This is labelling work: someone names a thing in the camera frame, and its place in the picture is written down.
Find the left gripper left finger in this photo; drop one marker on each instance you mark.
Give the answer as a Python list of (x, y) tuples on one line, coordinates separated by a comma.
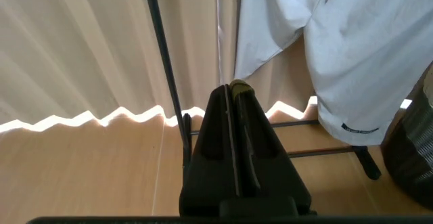
[(209, 176)]

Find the green garment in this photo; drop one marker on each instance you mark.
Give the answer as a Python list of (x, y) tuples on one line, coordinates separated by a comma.
[(242, 87)]

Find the black clothes rack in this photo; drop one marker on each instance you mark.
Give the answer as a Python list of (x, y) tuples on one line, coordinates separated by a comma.
[(165, 58)]

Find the pale grey shorts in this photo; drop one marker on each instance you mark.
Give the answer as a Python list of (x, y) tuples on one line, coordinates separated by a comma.
[(355, 65)]

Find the white laundry basket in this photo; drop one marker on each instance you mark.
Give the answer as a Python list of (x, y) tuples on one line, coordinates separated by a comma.
[(412, 156)]

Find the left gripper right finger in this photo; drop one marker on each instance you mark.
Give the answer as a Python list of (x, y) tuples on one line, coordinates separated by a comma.
[(277, 186)]

